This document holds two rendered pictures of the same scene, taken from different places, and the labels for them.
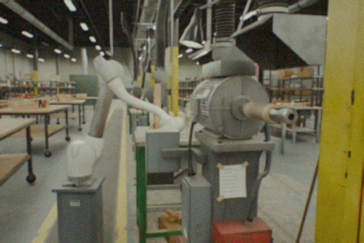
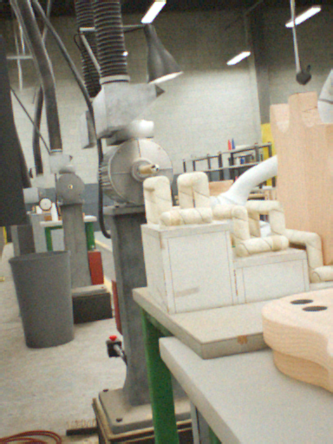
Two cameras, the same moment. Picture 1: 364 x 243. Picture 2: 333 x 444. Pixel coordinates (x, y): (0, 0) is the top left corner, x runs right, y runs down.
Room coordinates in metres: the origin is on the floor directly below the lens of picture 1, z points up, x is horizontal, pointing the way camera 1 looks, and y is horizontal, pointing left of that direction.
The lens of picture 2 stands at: (3.86, -0.19, 1.20)
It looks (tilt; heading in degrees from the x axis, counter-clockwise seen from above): 4 degrees down; 178
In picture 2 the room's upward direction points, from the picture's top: 6 degrees counter-clockwise
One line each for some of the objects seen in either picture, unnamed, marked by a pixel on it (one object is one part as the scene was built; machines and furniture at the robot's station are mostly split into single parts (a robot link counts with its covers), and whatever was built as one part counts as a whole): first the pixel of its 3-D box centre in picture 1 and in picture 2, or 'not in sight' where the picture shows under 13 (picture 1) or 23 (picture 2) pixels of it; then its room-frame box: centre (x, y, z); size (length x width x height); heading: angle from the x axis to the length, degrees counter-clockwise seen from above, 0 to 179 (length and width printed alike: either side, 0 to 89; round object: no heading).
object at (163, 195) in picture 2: not in sight; (164, 205); (2.59, -0.13, 1.15); 0.03 x 0.03 x 0.09
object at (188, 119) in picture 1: (194, 125); (185, 261); (2.50, -0.10, 1.02); 0.27 x 0.15 x 0.17; 8
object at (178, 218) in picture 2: not in sight; (186, 216); (2.59, -0.09, 1.12); 0.11 x 0.03 x 0.03; 98
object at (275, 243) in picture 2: not in sight; (263, 244); (2.57, 0.07, 1.04); 0.11 x 0.03 x 0.03; 98
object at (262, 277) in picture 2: (176, 130); (251, 270); (2.48, 0.06, 0.98); 0.27 x 0.16 x 0.09; 8
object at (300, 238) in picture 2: not in sight; (298, 238); (2.46, 0.17, 1.04); 0.20 x 0.03 x 0.03; 7
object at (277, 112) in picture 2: (157, 89); (283, 120); (2.33, 0.20, 1.32); 0.07 x 0.04 x 0.09; 8
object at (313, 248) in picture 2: not in sight; (315, 261); (2.55, 0.19, 0.99); 0.03 x 0.03 x 0.09
